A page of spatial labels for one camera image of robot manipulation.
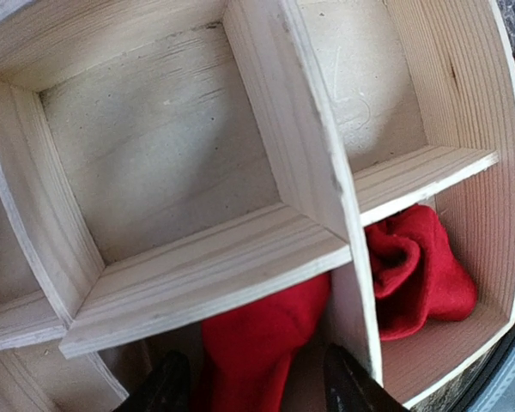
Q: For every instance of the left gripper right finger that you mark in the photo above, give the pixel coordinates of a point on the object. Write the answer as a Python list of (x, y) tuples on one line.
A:
[(349, 387)]

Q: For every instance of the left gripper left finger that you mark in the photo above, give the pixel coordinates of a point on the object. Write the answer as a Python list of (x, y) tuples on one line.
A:
[(167, 387)]

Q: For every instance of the red santa sock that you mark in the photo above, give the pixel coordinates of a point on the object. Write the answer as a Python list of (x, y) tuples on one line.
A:
[(416, 276), (248, 351)]

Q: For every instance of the wooden compartment tray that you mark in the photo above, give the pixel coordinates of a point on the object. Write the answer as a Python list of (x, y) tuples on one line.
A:
[(162, 162)]

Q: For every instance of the black front table rail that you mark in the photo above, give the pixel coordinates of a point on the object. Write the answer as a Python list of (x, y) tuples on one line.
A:
[(485, 399)]

